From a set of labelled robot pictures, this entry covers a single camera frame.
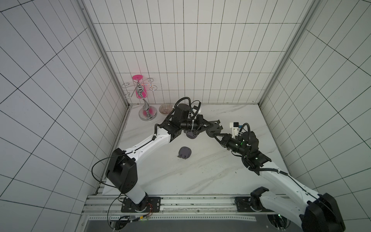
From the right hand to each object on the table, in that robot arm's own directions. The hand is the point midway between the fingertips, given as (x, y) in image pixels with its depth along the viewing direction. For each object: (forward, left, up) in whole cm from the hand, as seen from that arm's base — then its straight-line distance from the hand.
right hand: (214, 133), depth 77 cm
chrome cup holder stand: (+29, +49, -19) cm, 60 cm away
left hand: (-1, +3, +7) cm, 7 cm away
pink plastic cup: (+27, +48, +5) cm, 55 cm away
